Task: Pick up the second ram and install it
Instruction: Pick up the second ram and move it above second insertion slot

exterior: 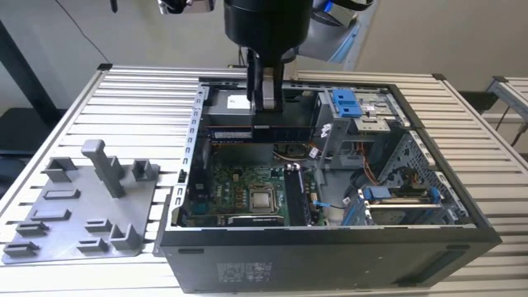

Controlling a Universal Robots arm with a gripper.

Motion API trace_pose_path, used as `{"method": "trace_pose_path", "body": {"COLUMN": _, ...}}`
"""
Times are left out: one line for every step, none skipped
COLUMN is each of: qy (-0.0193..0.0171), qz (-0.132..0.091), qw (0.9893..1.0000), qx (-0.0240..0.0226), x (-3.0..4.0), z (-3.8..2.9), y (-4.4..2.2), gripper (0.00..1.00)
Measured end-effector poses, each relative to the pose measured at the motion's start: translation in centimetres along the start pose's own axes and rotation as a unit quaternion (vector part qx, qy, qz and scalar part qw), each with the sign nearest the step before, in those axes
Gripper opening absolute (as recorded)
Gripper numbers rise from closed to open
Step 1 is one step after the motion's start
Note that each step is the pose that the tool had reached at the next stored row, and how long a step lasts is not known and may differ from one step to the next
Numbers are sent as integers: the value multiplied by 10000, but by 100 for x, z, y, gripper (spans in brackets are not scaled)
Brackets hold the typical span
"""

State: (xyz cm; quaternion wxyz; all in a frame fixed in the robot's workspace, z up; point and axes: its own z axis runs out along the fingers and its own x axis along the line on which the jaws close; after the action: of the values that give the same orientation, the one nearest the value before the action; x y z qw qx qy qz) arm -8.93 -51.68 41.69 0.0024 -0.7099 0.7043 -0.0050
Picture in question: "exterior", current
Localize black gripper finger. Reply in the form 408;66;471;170
245;51;287;142

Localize green RAM stick white label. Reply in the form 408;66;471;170
204;125;311;144

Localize blue drive bay latch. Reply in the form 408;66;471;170
331;88;363;119

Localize grey power supply unit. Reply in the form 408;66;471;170
204;90;279;166

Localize green motherboard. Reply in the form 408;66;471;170
181;163;327;228

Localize silver CPU in socket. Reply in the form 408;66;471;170
249;191;276;214

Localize black graphics card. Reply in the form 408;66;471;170
224;215;288;227

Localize hard disk in blue carrier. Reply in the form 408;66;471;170
357;185;445;226

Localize black box behind table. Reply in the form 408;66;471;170
457;90;499;115

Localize grey plastic parts rack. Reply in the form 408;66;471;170
0;139;161;265

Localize black open PC case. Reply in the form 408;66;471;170
152;76;503;294

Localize metal slat side table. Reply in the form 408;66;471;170
480;75;528;124

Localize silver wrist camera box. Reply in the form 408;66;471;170
156;0;215;15

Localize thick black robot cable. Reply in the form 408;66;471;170
329;0;377;11

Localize white yellow wire bundle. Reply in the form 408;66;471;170
273;143;323;161

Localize orange wires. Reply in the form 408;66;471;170
357;140;379;186

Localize thin black wall wire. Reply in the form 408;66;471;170
55;0;112;65

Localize black furniture frame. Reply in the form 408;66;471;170
0;20;69;189

